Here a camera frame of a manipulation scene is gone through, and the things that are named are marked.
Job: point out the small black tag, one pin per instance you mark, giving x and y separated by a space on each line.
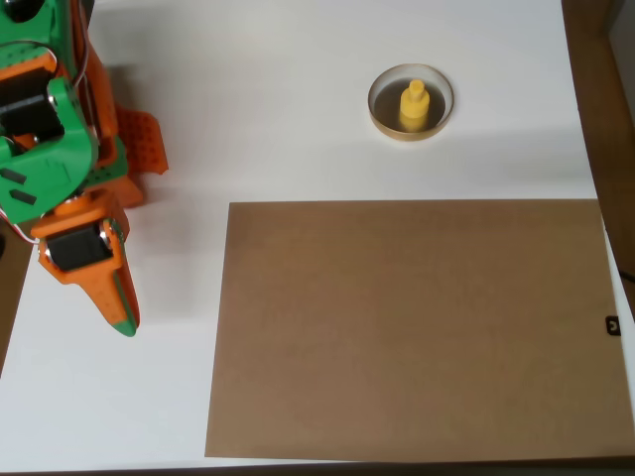
613 325

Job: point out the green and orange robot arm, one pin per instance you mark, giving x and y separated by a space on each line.
44 168

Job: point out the brown cardboard mat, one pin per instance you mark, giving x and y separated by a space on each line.
421 322

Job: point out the small yellow plastic piece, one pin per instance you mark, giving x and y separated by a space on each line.
414 106

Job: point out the round bowl with gold rim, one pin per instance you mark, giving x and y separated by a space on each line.
384 106

